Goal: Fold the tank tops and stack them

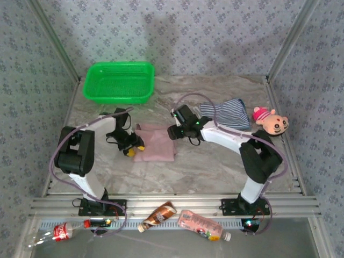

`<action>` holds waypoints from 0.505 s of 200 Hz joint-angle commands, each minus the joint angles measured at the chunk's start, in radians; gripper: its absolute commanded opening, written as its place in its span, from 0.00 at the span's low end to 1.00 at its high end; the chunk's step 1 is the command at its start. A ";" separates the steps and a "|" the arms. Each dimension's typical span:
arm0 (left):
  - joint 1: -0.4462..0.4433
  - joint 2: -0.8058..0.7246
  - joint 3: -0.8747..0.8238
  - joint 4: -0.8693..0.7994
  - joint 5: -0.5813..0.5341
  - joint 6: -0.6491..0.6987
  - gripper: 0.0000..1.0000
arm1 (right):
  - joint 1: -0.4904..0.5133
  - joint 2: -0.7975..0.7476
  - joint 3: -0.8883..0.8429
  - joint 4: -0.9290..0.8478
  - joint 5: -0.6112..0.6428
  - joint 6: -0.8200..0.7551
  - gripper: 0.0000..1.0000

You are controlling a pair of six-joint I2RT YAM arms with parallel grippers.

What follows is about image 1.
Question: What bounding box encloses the pink tank top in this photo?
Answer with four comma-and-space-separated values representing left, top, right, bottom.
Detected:
133, 123, 178, 162

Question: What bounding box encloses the blue white striped tank top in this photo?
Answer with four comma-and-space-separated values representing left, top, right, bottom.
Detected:
199, 98, 248, 132

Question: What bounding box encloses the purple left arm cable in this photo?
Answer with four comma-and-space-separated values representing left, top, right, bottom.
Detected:
49, 106, 134, 238

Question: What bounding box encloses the aluminium frame post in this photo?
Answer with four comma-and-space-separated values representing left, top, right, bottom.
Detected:
26, 0, 81, 82
266, 0, 321, 81

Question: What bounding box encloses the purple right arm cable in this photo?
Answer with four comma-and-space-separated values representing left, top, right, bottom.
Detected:
171, 92, 289, 236

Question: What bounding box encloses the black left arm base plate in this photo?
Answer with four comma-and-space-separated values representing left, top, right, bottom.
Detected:
78, 198, 127, 217

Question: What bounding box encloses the clear red-label cola bottle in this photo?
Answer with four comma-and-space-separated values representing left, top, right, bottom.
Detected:
25, 219, 92, 250

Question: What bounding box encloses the pink drink bottle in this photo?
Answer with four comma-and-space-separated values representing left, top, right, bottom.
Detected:
177, 209, 232, 242

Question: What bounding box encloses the aluminium table side rail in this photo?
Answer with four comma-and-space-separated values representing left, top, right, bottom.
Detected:
41, 79, 81, 197
264, 77, 307, 197

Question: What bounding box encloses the pink plush toy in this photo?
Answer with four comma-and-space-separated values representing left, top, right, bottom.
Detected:
252, 106, 290, 137

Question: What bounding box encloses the brown drink bottle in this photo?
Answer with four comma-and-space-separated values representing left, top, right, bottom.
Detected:
137, 200, 178, 233

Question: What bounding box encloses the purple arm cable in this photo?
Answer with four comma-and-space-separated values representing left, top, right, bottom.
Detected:
49, 106, 134, 238
171, 92, 289, 236

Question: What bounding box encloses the aluminium mounting rail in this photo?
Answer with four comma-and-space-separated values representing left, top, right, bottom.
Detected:
28, 192, 322, 218

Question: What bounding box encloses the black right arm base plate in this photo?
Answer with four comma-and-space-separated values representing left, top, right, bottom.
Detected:
220, 198, 271, 216

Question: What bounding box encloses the green plastic basket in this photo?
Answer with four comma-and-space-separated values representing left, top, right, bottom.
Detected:
82, 61, 155, 105

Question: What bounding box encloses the grey slotted cable duct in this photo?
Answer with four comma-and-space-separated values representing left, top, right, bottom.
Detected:
37, 218, 246, 231

